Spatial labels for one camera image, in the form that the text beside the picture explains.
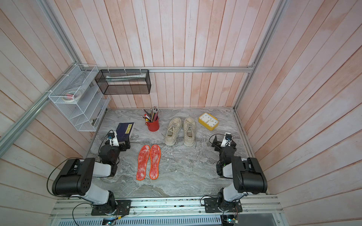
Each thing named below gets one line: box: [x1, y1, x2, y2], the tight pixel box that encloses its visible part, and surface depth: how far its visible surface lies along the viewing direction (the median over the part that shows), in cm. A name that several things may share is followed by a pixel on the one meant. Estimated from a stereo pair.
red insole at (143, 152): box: [136, 145, 150, 181], surface depth 92 cm
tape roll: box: [61, 89, 82, 103], surface depth 75 cm
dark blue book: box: [115, 122, 135, 143], surface depth 108 cm
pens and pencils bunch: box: [142, 106, 159, 122], surface depth 100 cm
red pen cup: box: [145, 116, 160, 132], surface depth 106 cm
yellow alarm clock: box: [197, 112, 220, 131], surface depth 111 cm
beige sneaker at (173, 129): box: [164, 117, 182, 147], surface depth 100 cm
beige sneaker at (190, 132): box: [183, 116, 198, 148], surface depth 100 cm
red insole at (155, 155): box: [149, 144, 162, 180], surface depth 92 cm
